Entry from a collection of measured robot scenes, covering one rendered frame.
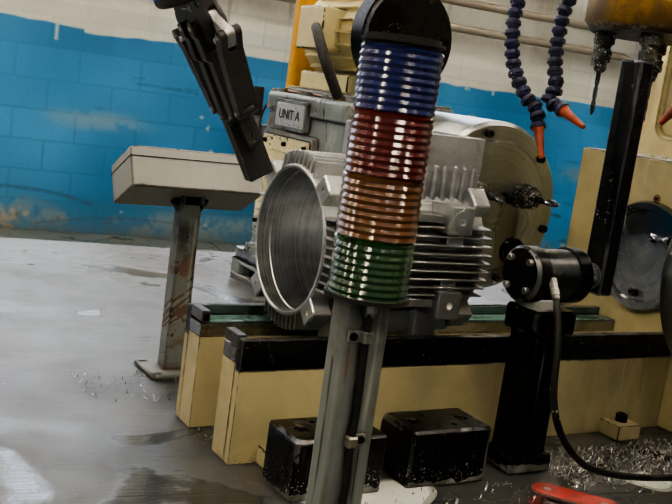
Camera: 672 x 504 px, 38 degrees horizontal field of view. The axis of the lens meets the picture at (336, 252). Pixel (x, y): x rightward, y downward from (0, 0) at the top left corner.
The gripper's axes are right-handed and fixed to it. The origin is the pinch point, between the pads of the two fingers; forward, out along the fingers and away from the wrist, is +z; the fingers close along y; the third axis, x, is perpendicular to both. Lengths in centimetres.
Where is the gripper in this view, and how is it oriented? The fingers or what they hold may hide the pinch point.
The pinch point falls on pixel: (248, 146)
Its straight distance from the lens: 104.1
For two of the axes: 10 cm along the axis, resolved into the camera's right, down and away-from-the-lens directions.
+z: 3.1, 8.6, 4.0
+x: -8.1, 4.6, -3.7
